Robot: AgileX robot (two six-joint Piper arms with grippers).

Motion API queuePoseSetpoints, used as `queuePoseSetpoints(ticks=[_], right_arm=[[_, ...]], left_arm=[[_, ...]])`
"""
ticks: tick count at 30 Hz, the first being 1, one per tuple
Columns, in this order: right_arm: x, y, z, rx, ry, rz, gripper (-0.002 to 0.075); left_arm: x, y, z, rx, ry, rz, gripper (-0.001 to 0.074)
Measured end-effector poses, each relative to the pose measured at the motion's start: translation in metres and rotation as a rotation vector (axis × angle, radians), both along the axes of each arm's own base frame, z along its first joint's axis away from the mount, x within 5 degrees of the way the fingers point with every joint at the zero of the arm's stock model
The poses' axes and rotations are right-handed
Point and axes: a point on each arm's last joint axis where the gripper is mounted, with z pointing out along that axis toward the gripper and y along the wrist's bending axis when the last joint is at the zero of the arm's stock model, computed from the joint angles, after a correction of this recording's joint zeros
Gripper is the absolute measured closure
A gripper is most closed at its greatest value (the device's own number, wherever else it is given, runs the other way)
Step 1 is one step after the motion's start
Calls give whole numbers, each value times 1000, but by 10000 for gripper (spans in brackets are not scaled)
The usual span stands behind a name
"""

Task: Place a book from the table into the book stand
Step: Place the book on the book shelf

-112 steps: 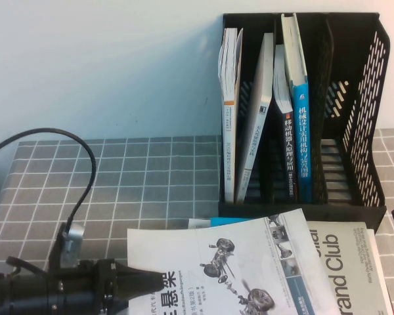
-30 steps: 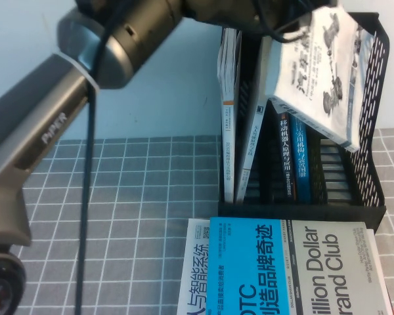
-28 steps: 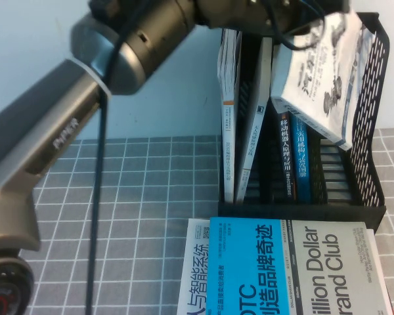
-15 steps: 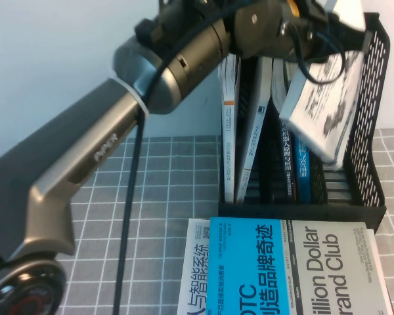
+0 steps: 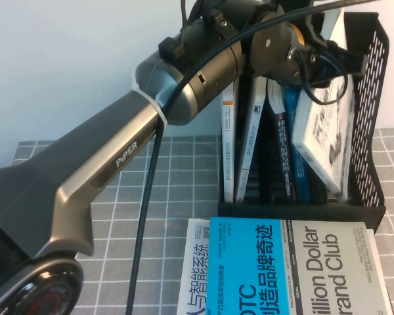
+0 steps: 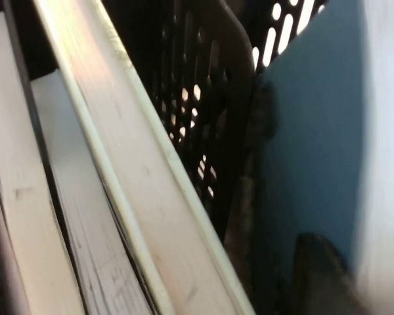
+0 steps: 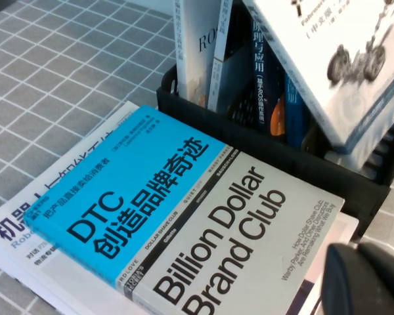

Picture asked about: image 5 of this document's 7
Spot white book orange spine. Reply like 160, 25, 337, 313
220, 81, 239, 201

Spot white car suspension book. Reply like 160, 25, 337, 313
290, 9, 358, 203

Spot thin black cable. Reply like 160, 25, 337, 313
287, 45, 351, 106

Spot white book red cover edge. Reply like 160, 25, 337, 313
364, 228, 394, 315

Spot black perforated book stand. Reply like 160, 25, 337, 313
217, 11, 390, 229

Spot grey checked tablecloth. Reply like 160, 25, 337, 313
0, 127, 394, 315

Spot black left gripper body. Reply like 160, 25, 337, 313
298, 0, 338, 81

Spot white zip tie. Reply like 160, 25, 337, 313
130, 83, 169, 128

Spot thick black cable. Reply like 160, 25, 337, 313
127, 0, 385, 315

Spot black spine robot book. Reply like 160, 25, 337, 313
267, 80, 297, 201

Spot blue grey brand club book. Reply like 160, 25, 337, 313
209, 216, 377, 315

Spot grey white slim book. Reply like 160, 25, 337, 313
234, 77, 267, 203

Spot white book blue characters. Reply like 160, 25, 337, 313
176, 219, 211, 315

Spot blue spine mechanism book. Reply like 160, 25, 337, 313
284, 87, 317, 203

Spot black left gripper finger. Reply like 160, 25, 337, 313
328, 41, 369, 77

